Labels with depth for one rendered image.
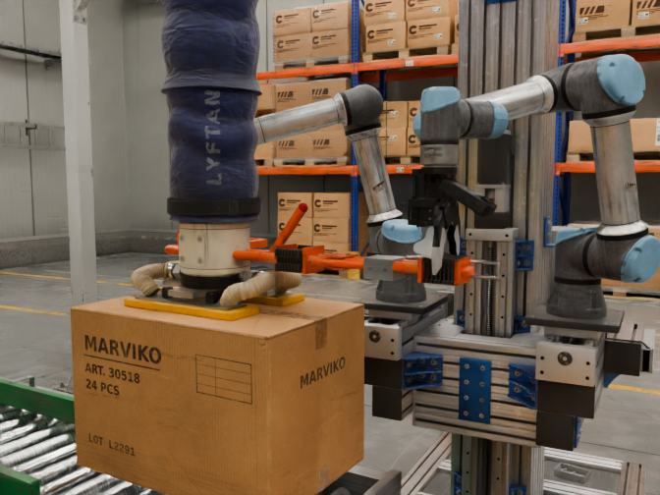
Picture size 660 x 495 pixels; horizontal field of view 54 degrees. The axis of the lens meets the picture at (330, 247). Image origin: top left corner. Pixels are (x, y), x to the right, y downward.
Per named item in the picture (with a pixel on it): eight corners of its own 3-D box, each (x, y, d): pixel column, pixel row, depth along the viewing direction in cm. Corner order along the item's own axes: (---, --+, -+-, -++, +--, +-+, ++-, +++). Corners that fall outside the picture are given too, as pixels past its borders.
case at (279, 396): (76, 465, 162) (69, 306, 158) (189, 415, 196) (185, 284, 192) (270, 530, 131) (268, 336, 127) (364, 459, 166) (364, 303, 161)
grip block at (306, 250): (271, 272, 146) (271, 246, 146) (296, 267, 155) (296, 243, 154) (302, 275, 142) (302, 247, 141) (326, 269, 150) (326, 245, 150)
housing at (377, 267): (361, 279, 136) (361, 257, 136) (376, 274, 142) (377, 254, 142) (392, 281, 133) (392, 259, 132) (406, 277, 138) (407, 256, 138)
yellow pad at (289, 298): (179, 295, 175) (178, 276, 174) (204, 290, 183) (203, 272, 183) (282, 307, 157) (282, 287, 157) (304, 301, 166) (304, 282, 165)
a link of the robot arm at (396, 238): (386, 268, 188) (387, 221, 186) (375, 262, 201) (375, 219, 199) (426, 267, 189) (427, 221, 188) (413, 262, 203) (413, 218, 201)
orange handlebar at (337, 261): (131, 253, 172) (130, 241, 172) (207, 245, 198) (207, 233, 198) (468, 282, 124) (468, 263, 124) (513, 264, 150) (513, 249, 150)
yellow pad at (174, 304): (123, 306, 159) (122, 286, 158) (153, 300, 167) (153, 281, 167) (232, 322, 141) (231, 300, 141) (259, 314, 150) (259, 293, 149)
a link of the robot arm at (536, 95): (554, 65, 168) (404, 104, 146) (589, 57, 158) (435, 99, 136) (561, 109, 170) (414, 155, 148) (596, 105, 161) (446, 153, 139)
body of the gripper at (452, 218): (422, 226, 136) (422, 167, 135) (462, 227, 132) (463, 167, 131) (407, 228, 130) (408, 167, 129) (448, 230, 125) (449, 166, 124)
